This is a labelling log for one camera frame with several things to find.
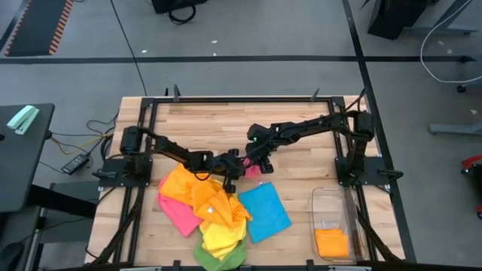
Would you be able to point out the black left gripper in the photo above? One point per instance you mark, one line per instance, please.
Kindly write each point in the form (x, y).
(229, 165)

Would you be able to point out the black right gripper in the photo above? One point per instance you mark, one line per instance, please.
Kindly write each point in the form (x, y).
(261, 143)

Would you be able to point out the pink microfiber towel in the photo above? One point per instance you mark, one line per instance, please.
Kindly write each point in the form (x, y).
(251, 172)
(179, 218)

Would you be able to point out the orange microfiber towel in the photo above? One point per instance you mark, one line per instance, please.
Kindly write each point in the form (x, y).
(331, 244)
(177, 188)
(222, 207)

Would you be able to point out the blue microfiber towel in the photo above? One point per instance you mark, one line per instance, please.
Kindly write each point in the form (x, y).
(265, 212)

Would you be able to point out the clear plastic bin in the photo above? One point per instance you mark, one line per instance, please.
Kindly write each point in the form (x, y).
(331, 211)

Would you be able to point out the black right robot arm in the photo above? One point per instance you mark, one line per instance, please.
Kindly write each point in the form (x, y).
(320, 126)

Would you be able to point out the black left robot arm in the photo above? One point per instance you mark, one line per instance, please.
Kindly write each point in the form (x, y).
(169, 147)

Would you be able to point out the yellow microfiber towel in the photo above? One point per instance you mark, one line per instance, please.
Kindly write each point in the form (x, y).
(222, 241)

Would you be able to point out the green microfiber towel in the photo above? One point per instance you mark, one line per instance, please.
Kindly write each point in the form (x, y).
(233, 259)

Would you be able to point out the black desk foot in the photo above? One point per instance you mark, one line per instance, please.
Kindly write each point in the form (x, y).
(64, 201)

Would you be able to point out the black equipment base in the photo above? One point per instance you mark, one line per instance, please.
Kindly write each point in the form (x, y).
(177, 4)

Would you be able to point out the grey desk foot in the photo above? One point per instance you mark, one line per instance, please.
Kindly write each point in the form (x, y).
(455, 129)

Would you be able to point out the black cabinet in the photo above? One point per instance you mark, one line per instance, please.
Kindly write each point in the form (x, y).
(395, 17)

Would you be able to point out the red cart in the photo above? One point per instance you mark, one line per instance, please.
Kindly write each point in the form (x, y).
(472, 162)

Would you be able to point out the black caster wheel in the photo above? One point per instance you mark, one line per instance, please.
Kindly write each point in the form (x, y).
(461, 89)

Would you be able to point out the black side desk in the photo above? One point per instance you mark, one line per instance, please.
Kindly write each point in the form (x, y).
(22, 169)

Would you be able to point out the mint green stapler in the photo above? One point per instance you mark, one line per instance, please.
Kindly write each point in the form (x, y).
(22, 119)

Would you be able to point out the black orange-striped floor mat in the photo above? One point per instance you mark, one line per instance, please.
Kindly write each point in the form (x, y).
(37, 26)

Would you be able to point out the grey desk frame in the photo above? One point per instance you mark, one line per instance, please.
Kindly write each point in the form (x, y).
(444, 29)

